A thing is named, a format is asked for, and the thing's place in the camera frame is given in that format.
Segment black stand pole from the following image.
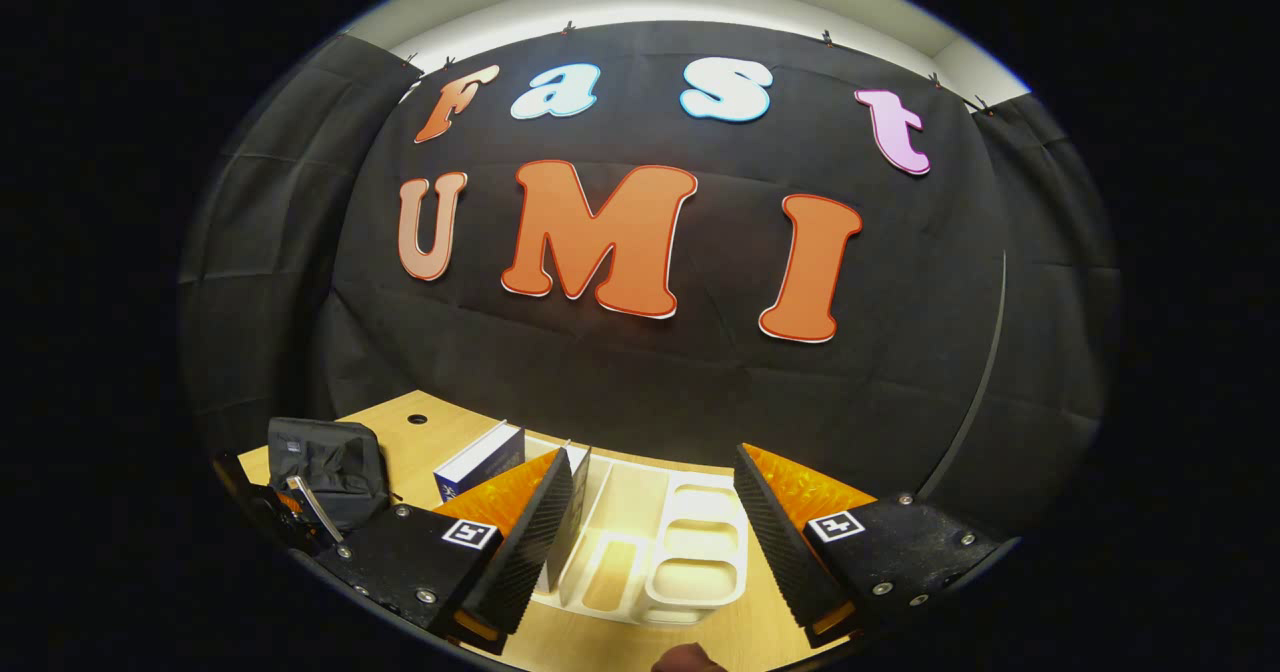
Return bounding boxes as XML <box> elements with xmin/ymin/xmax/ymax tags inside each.
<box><xmin>918</xmin><ymin>250</ymin><xmax>1008</xmax><ymax>500</ymax></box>

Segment black schoolbag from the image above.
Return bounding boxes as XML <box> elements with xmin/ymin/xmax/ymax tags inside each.
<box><xmin>267</xmin><ymin>417</ymin><xmax>391</xmax><ymax>531</ymax></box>

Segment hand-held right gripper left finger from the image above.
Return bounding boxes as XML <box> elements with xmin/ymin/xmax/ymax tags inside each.
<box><xmin>318</xmin><ymin>445</ymin><xmax>576</xmax><ymax>643</ymax></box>

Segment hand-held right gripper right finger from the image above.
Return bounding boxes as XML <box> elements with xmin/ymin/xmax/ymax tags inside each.
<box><xmin>733</xmin><ymin>442</ymin><xmax>1006</xmax><ymax>648</ymax></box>

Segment blue cover book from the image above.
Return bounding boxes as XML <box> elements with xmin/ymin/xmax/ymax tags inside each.
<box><xmin>433</xmin><ymin>420</ymin><xmax>526</xmax><ymax>503</ymax></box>

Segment white bookshelf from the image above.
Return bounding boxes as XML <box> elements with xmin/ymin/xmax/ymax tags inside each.
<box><xmin>530</xmin><ymin>437</ymin><xmax>751</xmax><ymax>625</ymax></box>

